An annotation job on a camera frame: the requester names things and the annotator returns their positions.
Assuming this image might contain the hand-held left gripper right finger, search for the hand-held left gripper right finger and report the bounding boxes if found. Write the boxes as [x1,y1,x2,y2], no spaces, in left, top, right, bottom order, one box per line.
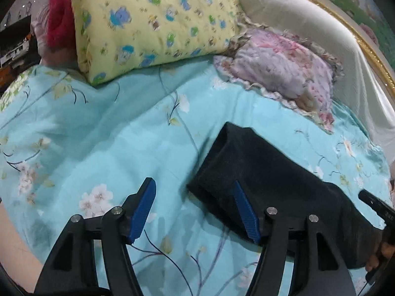
[232,180,354,296]

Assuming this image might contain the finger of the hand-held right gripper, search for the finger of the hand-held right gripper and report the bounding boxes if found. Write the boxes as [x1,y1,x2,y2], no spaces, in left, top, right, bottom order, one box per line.
[358,189,395,230]

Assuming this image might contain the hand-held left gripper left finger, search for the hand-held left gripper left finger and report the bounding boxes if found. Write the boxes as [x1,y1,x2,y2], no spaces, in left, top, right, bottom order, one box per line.
[35,177,157,296]

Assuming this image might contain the black pants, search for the black pants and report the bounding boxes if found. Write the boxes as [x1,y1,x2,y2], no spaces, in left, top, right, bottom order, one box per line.
[187,122,390,269]

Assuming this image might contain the person's right hand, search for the person's right hand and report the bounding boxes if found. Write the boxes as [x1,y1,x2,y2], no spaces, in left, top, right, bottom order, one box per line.
[364,241,393,272]

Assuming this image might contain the light blue floral bedsheet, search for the light blue floral bedsheet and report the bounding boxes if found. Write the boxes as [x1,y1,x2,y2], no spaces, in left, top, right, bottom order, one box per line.
[0,54,392,296]

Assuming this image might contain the pink floral ruffled pillow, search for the pink floral ruffled pillow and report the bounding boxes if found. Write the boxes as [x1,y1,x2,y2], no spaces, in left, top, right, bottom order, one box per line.
[213,26,344,134]

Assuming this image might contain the white padded headboard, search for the white padded headboard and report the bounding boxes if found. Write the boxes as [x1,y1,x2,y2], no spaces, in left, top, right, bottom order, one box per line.
[220,0,395,164]

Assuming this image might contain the yellow printed pillow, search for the yellow printed pillow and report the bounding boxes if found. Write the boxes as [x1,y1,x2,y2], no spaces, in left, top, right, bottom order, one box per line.
[67,0,244,86]

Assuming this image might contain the dark shelf unit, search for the dark shelf unit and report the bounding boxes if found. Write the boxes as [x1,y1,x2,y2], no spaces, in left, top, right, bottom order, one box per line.
[0,15,39,68]

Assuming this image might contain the red fluffy cushion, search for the red fluffy cushion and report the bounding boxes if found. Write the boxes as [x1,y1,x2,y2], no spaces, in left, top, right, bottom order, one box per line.
[46,0,77,60]

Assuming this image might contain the gold headboard frame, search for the gold headboard frame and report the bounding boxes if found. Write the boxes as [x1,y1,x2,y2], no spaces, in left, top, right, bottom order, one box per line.
[247,0,395,91]

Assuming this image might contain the cartoon wall poster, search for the cartoon wall poster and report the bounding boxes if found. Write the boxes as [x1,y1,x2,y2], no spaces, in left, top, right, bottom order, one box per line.
[285,0,395,68]

